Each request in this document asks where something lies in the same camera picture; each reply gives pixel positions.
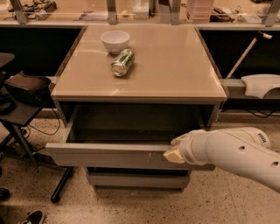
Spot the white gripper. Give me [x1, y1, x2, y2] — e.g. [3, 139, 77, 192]
[164, 129, 211, 165]

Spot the grey top drawer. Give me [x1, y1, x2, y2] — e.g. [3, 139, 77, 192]
[46, 103, 214, 171]

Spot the grey drawer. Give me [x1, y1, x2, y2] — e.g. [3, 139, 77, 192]
[46, 103, 214, 171]
[87, 173, 190, 188]

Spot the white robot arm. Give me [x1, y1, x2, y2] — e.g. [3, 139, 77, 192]
[164, 127, 280, 193]

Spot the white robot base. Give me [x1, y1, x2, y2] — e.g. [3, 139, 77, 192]
[241, 74, 280, 99]

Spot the grey bottom drawer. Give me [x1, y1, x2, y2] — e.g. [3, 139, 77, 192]
[87, 173, 190, 188]

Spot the grey drawer cabinet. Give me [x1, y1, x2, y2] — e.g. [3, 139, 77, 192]
[50, 24, 228, 193]

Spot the green soda can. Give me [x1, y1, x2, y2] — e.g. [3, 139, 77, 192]
[111, 49, 135, 77]

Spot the white bowl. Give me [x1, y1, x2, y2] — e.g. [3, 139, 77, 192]
[101, 31, 130, 54]

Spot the pink plastic bin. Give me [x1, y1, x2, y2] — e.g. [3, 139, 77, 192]
[185, 0, 214, 23]

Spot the white stick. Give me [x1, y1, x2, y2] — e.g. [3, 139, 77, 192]
[227, 31, 272, 79]

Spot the black sneaker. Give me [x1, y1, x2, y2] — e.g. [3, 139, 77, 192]
[18, 210, 46, 224]

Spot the dark bag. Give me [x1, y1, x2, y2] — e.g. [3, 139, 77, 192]
[3, 73, 52, 106]

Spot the black side stand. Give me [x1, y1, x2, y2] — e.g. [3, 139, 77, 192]
[0, 52, 79, 204]

